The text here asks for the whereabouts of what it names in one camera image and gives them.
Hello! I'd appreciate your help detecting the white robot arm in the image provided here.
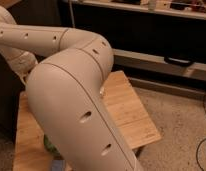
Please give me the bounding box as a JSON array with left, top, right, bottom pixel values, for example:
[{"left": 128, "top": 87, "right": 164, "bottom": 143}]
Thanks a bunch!
[{"left": 0, "top": 6, "right": 143, "bottom": 171}]

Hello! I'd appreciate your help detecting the grey metal beam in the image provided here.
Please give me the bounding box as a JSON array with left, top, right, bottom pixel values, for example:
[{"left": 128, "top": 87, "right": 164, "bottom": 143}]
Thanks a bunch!
[{"left": 113, "top": 49, "right": 206, "bottom": 81}]

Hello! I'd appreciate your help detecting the green plate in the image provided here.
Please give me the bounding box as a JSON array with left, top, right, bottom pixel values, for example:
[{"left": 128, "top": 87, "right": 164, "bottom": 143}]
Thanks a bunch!
[{"left": 43, "top": 136, "right": 60, "bottom": 156}]

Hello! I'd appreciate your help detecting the thin metal rod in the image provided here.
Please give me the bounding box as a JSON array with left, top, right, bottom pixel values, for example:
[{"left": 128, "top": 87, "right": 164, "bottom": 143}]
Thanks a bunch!
[{"left": 68, "top": 0, "right": 75, "bottom": 28}]

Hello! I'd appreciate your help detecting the wooden shelf with clutter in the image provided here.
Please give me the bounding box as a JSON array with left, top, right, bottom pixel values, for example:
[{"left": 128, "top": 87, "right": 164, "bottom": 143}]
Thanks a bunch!
[{"left": 72, "top": 0, "right": 206, "bottom": 21}]

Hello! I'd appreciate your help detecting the black handle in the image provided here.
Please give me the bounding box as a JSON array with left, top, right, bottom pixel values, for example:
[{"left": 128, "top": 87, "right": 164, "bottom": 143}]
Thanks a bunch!
[{"left": 164, "top": 57, "right": 194, "bottom": 67}]

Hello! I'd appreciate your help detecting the black floor cable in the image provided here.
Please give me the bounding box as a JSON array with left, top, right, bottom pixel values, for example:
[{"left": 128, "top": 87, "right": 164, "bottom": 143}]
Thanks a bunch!
[{"left": 195, "top": 96, "right": 206, "bottom": 171}]

